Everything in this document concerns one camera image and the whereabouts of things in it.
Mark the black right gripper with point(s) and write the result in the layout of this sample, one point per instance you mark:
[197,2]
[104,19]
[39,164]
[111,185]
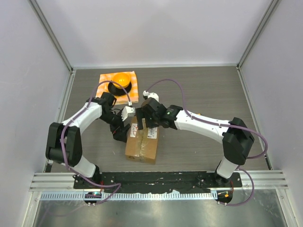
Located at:
[140,113]

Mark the orange bowl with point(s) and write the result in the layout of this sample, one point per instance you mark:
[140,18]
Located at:
[122,78]

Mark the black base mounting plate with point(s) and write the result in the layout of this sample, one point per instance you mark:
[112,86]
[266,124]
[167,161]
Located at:
[166,182]

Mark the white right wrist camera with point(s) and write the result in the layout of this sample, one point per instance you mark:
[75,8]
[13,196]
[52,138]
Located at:
[147,95]

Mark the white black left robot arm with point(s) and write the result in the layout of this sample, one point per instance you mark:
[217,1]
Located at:
[64,145]

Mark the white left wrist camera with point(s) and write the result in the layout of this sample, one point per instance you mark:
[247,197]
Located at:
[127,111]

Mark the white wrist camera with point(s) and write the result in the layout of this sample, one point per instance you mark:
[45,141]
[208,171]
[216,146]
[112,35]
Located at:
[147,95]
[127,111]

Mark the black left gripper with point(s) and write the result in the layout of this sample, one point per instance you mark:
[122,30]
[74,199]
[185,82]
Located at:
[120,131]

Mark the white slotted cable duct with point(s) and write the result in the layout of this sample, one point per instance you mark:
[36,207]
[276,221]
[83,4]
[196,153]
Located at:
[96,196]

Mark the brown cardboard express box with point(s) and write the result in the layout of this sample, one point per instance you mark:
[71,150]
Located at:
[142,145]

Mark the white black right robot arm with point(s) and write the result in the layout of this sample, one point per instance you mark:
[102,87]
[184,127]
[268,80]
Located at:
[233,136]

